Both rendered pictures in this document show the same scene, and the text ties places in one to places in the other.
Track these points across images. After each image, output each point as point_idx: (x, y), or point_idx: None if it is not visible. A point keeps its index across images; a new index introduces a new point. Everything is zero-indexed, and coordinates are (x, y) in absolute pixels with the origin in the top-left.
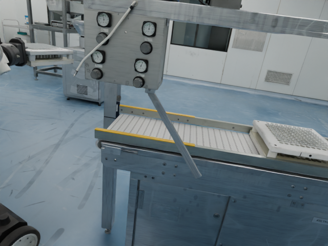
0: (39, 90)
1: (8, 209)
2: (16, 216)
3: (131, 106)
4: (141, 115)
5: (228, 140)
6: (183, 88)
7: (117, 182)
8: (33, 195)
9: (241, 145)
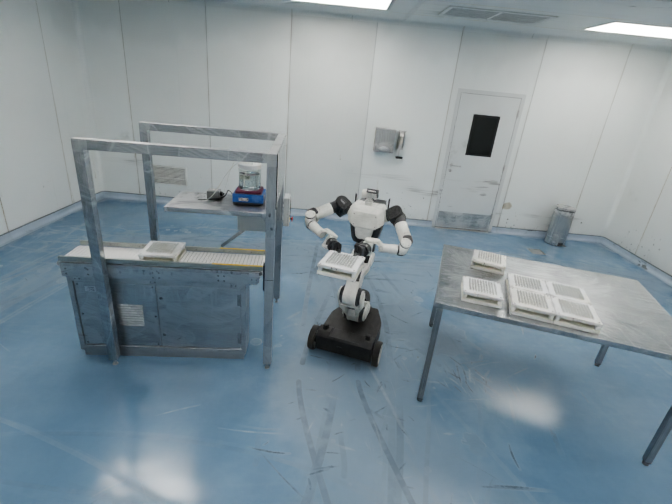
0: None
1: (333, 338)
2: (323, 333)
3: (255, 265)
4: None
5: (195, 260)
6: None
7: (273, 414)
8: (346, 384)
9: (189, 258)
